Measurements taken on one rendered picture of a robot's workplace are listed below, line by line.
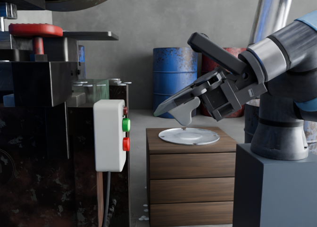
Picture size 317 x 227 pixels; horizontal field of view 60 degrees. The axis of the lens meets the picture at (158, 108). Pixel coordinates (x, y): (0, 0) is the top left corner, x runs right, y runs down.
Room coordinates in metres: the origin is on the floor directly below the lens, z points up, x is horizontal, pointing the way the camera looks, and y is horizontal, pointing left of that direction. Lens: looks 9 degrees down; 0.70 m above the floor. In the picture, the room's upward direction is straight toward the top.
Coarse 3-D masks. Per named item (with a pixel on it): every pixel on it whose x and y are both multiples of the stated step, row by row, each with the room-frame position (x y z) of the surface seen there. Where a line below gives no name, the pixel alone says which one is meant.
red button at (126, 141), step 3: (123, 138) 0.53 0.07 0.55; (126, 138) 0.53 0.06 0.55; (129, 138) 0.54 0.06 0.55; (123, 141) 0.53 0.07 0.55; (126, 141) 0.53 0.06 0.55; (129, 141) 0.54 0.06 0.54; (123, 144) 0.52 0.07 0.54; (126, 144) 0.52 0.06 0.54; (129, 144) 0.54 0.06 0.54; (123, 147) 0.52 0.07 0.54; (126, 147) 0.52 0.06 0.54; (129, 147) 0.54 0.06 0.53; (123, 150) 0.53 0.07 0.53; (126, 150) 0.53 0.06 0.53
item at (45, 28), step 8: (16, 24) 0.42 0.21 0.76; (24, 24) 0.42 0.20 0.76; (32, 24) 0.42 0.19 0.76; (40, 24) 0.42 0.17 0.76; (48, 24) 0.42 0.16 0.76; (16, 32) 0.42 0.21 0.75; (24, 32) 0.42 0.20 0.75; (32, 32) 0.42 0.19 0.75; (40, 32) 0.42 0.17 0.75; (48, 32) 0.42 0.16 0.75; (56, 32) 0.44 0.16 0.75; (32, 40) 0.44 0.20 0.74; (40, 40) 0.44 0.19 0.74; (40, 48) 0.44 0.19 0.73
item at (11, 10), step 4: (0, 4) 0.76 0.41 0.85; (4, 4) 0.76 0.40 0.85; (8, 4) 0.77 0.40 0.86; (12, 4) 0.77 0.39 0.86; (0, 8) 0.76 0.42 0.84; (4, 8) 0.76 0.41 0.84; (8, 8) 0.77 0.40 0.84; (12, 8) 0.77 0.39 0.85; (16, 8) 0.79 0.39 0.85; (0, 12) 0.76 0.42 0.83; (4, 12) 0.76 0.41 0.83; (8, 12) 0.77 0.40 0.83; (12, 12) 0.77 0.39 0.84; (16, 12) 0.79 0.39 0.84; (0, 16) 0.76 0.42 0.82; (4, 16) 0.76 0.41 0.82; (8, 16) 0.76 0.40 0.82; (12, 16) 0.77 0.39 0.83; (16, 16) 0.79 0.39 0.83
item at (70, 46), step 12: (72, 36) 0.72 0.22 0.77; (84, 36) 0.72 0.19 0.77; (96, 36) 0.72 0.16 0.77; (108, 36) 0.72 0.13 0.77; (48, 48) 0.73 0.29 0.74; (60, 48) 0.73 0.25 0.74; (72, 48) 0.78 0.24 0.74; (48, 60) 0.73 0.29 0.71; (60, 60) 0.73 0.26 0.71; (72, 60) 0.77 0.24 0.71; (72, 72) 0.74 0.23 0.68
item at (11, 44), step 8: (0, 32) 0.71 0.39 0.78; (8, 32) 0.71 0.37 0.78; (0, 40) 0.71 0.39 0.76; (8, 40) 0.71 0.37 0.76; (16, 40) 0.73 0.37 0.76; (24, 40) 0.77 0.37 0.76; (0, 48) 0.71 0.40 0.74; (8, 48) 0.71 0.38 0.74; (16, 48) 0.73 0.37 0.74; (24, 48) 0.77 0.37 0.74; (32, 48) 0.82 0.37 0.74
